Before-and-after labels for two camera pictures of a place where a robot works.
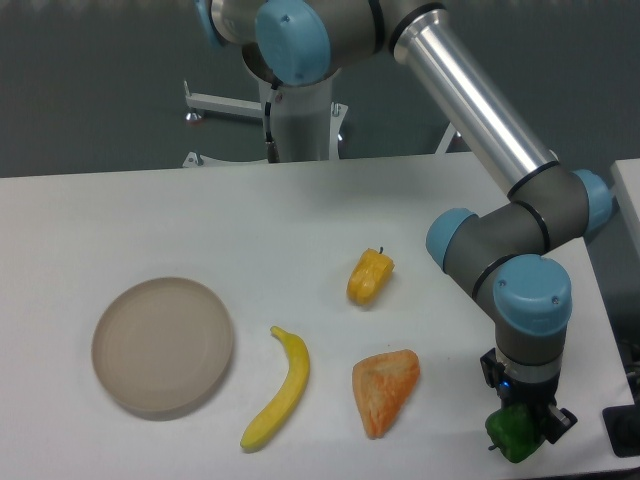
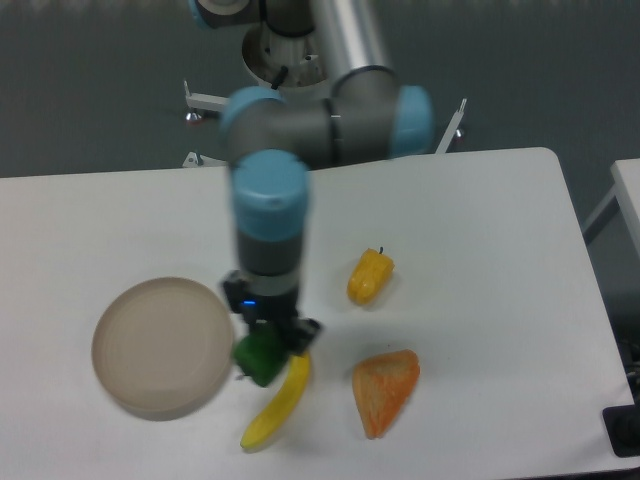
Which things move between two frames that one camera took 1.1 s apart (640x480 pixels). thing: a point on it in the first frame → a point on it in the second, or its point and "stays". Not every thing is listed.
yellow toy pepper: [370, 277] stays
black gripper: [538, 395] → [277, 310]
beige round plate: [162, 344] stays
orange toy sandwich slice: [383, 384] stays
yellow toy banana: [299, 359] stays
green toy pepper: [516, 430] → [260, 354]
